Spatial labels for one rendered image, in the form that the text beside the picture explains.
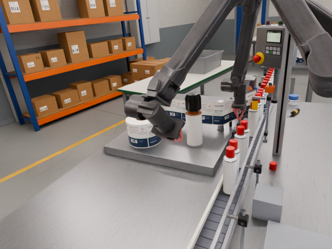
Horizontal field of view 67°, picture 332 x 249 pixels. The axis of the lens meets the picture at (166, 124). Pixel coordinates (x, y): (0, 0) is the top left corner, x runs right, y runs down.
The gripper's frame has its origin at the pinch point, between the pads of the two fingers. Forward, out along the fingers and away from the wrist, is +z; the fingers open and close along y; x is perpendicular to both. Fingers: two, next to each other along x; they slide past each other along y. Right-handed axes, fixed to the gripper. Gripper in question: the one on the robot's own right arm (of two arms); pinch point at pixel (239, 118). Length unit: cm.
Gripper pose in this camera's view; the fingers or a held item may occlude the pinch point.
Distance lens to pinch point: 142.1
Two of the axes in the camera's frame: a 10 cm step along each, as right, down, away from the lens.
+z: 0.9, 9.2, 3.9
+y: -4.6, 3.8, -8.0
